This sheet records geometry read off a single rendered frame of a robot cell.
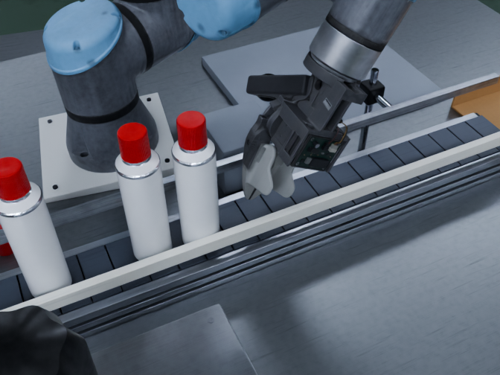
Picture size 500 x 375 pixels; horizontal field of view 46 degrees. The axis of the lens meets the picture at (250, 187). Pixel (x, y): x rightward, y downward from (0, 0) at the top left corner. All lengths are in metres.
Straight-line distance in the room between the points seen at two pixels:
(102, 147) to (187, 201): 0.27
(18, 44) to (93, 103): 0.49
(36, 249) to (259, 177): 0.28
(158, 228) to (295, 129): 0.21
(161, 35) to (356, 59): 0.37
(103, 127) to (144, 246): 0.25
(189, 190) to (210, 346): 0.18
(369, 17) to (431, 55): 0.65
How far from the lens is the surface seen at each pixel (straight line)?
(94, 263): 0.81
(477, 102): 1.19
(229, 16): 0.59
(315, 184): 0.88
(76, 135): 0.97
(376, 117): 0.89
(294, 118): 0.70
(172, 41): 0.96
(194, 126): 0.66
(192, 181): 0.70
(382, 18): 0.67
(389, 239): 0.90
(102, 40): 0.87
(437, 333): 0.82
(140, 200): 0.70
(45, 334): 0.39
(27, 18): 3.32
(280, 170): 0.78
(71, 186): 0.97
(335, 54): 0.67
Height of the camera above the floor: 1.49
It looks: 44 degrees down
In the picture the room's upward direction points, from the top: straight up
